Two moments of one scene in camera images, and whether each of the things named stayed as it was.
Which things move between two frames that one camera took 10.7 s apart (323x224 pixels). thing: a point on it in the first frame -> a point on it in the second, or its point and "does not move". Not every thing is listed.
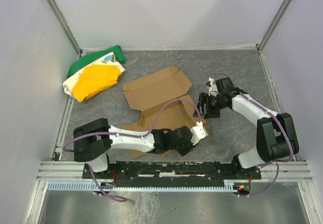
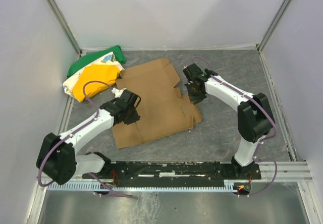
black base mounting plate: [128, 171] does not move
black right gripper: [208, 105] -> [196, 93]
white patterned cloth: [110, 59] does not move
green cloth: [116, 50] does not move
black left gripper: [185, 148] -> [130, 115]
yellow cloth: [95, 79] does not move
